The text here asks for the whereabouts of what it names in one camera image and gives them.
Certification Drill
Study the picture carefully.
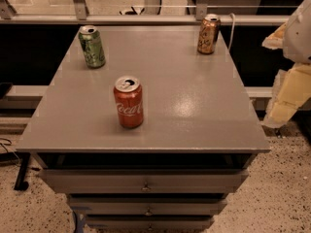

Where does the orange soda can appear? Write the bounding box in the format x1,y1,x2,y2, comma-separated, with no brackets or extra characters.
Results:
197,14,221,54

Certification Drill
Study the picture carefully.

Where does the metal railing frame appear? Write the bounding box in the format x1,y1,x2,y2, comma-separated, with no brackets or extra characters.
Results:
0,0,302,24

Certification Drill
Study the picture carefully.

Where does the green soda can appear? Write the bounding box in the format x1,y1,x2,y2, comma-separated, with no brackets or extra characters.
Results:
78,25,106,68

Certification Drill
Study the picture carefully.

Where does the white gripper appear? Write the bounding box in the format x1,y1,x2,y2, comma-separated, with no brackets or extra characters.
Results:
261,0,311,128

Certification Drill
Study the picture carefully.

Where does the black table leg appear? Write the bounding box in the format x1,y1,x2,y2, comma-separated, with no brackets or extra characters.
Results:
14,152,30,191

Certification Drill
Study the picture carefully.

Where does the red coke can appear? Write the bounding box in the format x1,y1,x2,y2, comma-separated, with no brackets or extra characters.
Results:
114,76,144,128

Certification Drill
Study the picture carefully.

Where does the grey drawer cabinet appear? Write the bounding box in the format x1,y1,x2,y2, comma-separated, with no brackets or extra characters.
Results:
17,26,269,232

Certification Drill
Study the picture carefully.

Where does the white cable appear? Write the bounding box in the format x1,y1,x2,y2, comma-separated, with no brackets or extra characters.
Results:
227,13,237,52

